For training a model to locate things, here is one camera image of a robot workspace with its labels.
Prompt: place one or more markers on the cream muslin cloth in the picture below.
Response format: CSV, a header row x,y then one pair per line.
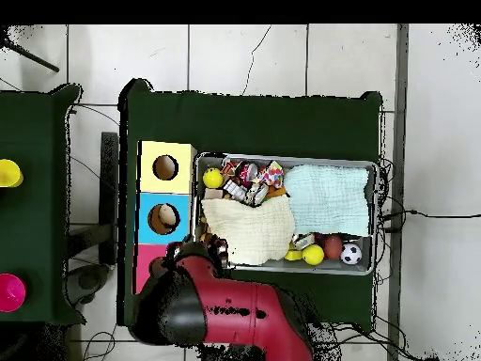
x,y
255,229

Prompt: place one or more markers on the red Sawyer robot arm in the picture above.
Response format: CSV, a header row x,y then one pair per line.
x,y
233,301

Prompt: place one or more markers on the wooden box with three holes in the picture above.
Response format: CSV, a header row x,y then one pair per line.
x,y
150,180

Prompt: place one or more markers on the shallow clear mesh bin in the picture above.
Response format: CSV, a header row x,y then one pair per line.
x,y
330,161

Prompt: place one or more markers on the crushed red drink can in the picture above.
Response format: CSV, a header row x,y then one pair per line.
x,y
246,173

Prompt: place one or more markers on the plain wooden cube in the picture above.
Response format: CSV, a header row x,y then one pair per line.
x,y
213,193

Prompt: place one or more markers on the yellow smiley ball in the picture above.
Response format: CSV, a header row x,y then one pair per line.
x,y
213,178

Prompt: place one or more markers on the colourful polka-dot wrapper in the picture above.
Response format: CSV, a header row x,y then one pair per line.
x,y
273,173

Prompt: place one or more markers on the beige round toy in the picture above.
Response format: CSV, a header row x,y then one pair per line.
x,y
167,215

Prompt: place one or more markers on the dark green table cloth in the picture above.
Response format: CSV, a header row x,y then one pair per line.
x,y
244,124

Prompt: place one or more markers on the pale mint muslin cloth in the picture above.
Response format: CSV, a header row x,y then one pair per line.
x,y
327,199

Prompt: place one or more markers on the plain yellow ball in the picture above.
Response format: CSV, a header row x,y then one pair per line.
x,y
313,255

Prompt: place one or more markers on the reddish brown ball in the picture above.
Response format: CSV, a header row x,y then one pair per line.
x,y
333,247

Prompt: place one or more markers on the small soccer ball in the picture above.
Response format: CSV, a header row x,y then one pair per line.
x,y
351,254

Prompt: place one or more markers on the dark green side-table cloth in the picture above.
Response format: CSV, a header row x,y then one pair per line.
x,y
37,225

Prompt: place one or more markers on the yellow plastic cup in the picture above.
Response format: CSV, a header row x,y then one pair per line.
x,y
9,173

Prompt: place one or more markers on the pink plastic cup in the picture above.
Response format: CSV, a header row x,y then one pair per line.
x,y
11,292

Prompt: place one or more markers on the black tripod leg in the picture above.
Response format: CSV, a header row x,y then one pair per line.
x,y
34,60

